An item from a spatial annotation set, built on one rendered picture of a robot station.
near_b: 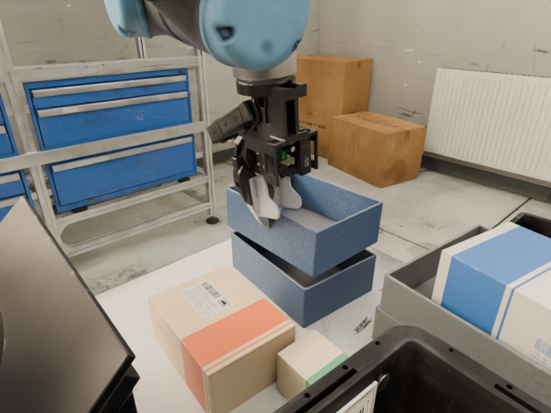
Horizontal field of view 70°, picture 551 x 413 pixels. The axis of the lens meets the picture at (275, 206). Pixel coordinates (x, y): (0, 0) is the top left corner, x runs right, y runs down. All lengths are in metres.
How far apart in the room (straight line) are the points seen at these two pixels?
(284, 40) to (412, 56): 3.12
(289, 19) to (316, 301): 0.40
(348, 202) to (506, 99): 2.41
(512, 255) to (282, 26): 0.32
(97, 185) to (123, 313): 1.38
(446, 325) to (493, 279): 0.07
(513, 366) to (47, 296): 0.38
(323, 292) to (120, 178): 1.57
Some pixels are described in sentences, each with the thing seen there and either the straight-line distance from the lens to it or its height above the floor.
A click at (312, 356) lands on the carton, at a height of 0.76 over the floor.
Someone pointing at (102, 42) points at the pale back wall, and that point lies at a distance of 2.82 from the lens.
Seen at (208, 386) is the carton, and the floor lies 0.76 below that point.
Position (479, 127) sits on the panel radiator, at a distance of 3.08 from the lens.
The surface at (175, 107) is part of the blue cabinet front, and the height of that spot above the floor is 0.70.
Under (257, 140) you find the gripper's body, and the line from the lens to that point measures 0.47.
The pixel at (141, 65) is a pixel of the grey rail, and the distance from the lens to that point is 1.96.
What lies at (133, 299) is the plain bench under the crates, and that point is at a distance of 0.68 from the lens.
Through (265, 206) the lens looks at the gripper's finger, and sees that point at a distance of 0.52.
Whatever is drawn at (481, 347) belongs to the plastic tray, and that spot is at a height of 0.84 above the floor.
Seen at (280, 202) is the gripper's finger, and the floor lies 0.87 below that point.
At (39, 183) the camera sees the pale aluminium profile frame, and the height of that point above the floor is 0.48.
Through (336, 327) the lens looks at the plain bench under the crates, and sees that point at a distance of 0.60.
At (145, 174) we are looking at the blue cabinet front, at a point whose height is 0.40.
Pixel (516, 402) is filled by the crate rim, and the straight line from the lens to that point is 0.26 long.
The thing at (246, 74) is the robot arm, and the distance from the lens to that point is 0.45.
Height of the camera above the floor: 1.11
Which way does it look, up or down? 26 degrees down
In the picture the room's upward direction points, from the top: straight up
